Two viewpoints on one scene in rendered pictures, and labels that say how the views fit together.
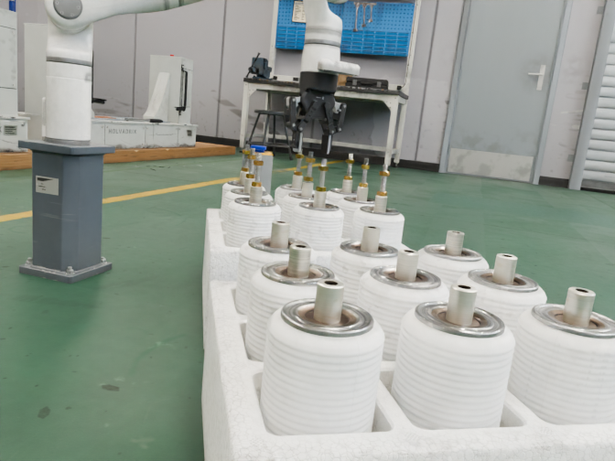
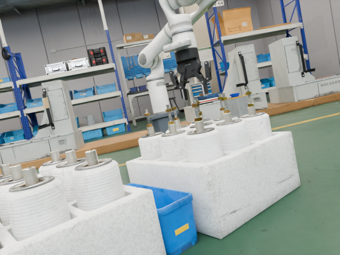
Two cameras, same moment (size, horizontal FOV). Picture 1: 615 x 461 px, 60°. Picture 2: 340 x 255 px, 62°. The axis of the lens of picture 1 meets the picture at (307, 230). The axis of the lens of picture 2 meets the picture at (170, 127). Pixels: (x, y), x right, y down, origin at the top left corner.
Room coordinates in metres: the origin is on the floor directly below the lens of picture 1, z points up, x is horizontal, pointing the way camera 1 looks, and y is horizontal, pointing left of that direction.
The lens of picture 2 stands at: (0.60, -0.79, 0.34)
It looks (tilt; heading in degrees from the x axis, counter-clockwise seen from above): 5 degrees down; 65
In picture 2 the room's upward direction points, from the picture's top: 12 degrees counter-clockwise
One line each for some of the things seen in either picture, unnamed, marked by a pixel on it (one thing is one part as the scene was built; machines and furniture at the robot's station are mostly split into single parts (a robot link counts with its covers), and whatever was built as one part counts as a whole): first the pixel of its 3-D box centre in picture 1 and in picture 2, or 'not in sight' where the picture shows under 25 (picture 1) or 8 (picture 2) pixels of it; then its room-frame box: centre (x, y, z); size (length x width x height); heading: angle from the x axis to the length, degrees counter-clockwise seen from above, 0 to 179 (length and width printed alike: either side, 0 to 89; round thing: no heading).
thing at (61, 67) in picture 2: not in sight; (58, 70); (1.26, 5.03, 1.42); 0.43 x 0.37 x 0.19; 71
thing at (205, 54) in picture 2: not in sight; (204, 54); (4.78, 5.29, 1.38); 0.49 x 0.02 x 0.35; 163
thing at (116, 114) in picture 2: not in sight; (113, 115); (2.05, 4.84, 0.36); 0.50 x 0.38 x 0.21; 74
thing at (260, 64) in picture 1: (260, 67); not in sight; (5.58, 0.64, 0.87); 0.41 x 0.17 x 0.25; 163
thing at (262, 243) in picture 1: (278, 245); (56, 161); (0.64, 0.03, 0.25); 0.08 x 0.08 x 0.01
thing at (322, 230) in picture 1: (313, 254); (179, 163); (0.97, -0.02, 0.16); 0.10 x 0.10 x 0.18
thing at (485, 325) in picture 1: (458, 319); not in sight; (0.44, -0.14, 0.25); 0.08 x 0.08 x 0.01
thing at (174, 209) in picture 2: not in sight; (146, 214); (0.82, -0.06, 0.06); 0.30 x 0.11 x 0.12; 103
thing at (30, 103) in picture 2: not in sight; (39, 101); (0.80, 5.22, 0.90); 0.50 x 0.38 x 0.21; 73
